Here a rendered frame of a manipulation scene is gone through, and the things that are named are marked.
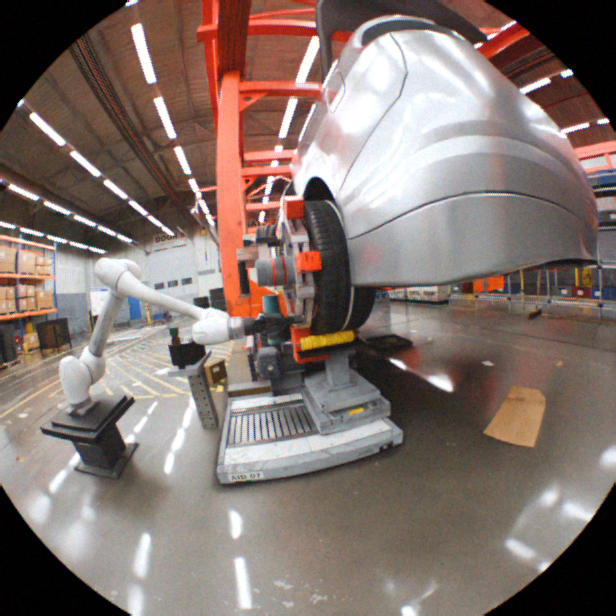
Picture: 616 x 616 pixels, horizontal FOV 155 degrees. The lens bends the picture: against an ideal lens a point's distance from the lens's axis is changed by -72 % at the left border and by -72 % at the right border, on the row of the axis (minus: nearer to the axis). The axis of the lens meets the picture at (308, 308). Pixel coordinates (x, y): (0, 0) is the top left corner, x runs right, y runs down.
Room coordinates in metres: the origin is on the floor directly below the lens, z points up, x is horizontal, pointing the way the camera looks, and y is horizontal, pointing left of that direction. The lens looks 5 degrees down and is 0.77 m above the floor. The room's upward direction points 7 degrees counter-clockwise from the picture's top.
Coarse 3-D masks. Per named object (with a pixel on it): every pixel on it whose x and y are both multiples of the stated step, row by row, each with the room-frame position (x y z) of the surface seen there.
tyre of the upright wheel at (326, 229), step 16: (304, 208) 1.03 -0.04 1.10; (320, 208) 1.00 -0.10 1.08; (336, 208) 1.00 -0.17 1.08; (320, 224) 0.92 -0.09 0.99; (336, 224) 0.94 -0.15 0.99; (320, 240) 0.90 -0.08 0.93; (336, 240) 0.90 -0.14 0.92; (320, 256) 0.89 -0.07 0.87; (336, 256) 0.90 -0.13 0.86; (320, 272) 0.91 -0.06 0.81; (336, 272) 0.90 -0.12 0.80; (320, 288) 0.93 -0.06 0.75; (336, 288) 0.92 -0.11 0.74; (368, 288) 0.94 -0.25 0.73; (320, 304) 0.96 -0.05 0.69; (336, 304) 0.95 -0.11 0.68; (352, 304) 0.96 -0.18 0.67; (368, 304) 0.98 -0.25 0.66; (320, 320) 0.99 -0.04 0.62; (336, 320) 1.00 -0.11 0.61; (352, 320) 1.03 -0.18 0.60
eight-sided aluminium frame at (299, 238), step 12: (288, 228) 0.99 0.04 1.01; (300, 228) 0.97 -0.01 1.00; (300, 240) 0.93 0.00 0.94; (300, 276) 0.93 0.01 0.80; (312, 276) 0.94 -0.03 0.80; (288, 288) 1.42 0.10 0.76; (300, 288) 0.92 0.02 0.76; (312, 288) 0.93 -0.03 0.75; (288, 300) 1.36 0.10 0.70; (300, 300) 0.95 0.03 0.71; (312, 300) 0.97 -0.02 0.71; (288, 312) 1.30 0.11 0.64; (300, 312) 1.00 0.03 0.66; (300, 324) 1.06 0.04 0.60
